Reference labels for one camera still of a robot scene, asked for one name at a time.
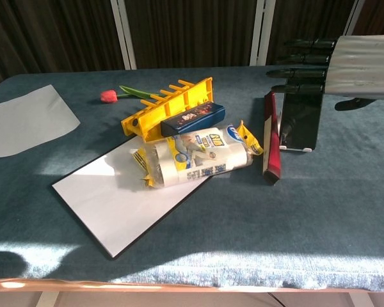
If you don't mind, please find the blue felt table cover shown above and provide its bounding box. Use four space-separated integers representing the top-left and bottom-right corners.
0 65 384 292

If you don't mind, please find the yellow plastic rack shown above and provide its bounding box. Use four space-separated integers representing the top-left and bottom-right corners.
120 76 214 143

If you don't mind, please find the white partition post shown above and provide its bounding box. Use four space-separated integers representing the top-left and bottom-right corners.
110 0 138 70
249 0 276 67
344 0 367 36

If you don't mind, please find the white board with black edge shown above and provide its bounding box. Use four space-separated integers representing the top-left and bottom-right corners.
50 136 214 260

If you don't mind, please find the dark red long box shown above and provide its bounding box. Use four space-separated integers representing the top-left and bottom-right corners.
262 90 283 185

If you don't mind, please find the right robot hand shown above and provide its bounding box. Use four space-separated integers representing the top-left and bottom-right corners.
266 34 384 112

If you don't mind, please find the blue printed pencil case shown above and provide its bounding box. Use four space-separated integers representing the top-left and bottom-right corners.
160 101 227 138

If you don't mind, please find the black smartphone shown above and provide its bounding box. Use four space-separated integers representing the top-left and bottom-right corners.
280 91 324 151

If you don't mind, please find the red tulip with green stem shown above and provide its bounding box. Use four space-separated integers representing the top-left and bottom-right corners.
99 84 167 104

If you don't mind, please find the pale grey paper sheet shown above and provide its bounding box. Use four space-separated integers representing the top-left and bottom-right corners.
0 84 81 158

